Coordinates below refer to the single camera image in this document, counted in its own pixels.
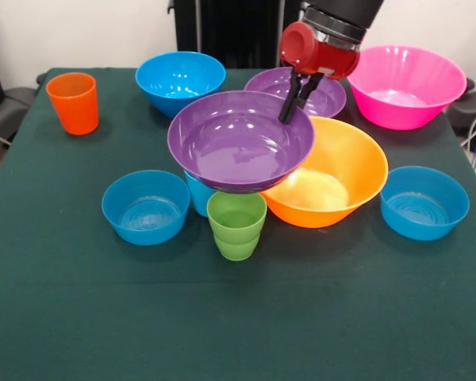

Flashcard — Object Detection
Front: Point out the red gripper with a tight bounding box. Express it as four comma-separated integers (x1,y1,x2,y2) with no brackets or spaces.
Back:
278,21,362,125

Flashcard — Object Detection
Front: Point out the purple plastic bowl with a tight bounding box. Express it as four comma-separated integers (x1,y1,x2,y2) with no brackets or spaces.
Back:
167,90,316,195
244,66,347,119

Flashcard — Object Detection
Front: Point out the light blue plastic cup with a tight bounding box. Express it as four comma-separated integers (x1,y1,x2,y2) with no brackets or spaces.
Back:
183,170,220,217

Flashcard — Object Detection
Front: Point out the shallow blue plastic bowl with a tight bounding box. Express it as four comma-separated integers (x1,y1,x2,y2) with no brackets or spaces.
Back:
379,165,470,242
101,169,192,247

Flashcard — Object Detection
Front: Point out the orange plastic bowl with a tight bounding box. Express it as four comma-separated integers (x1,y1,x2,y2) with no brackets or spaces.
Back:
260,116,390,229

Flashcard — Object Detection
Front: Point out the pink plastic bowl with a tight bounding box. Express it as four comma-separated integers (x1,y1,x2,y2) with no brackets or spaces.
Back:
347,44,468,132

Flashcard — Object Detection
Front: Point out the deep blue plastic bowl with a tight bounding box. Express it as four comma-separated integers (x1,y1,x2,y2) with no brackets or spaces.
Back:
135,51,227,119

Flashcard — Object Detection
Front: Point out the green plastic cup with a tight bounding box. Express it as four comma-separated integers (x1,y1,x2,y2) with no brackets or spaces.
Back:
205,190,268,262

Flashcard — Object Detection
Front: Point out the black rounded equipment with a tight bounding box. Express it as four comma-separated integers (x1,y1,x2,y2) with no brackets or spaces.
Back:
446,78,476,137

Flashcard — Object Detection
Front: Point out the orange plastic cup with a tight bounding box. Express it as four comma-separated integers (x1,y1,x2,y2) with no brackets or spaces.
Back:
45,71,100,137

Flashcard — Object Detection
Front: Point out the dark green tablecloth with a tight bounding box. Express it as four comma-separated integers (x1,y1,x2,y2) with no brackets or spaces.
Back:
0,67,476,381

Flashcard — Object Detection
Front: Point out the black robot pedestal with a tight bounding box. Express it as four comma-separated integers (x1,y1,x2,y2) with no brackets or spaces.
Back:
168,0,305,68

